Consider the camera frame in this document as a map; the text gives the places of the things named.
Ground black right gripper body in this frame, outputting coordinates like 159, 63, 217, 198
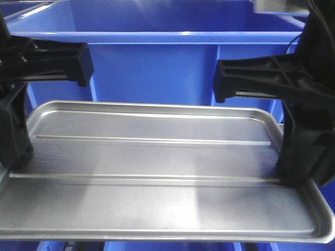
296, 1, 334, 89

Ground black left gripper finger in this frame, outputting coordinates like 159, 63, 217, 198
1, 36, 94, 87
1, 83, 34, 169

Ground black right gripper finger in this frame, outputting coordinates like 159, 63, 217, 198
276, 101, 334, 187
213, 54, 334, 105

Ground shallow blue plastic crate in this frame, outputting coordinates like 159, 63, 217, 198
35, 241, 334, 250

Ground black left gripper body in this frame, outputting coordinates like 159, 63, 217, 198
0, 13, 12, 47

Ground large blue plastic box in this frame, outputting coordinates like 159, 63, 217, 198
8, 1, 306, 109

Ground small silver ribbed tray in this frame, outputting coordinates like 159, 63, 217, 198
1, 101, 334, 243

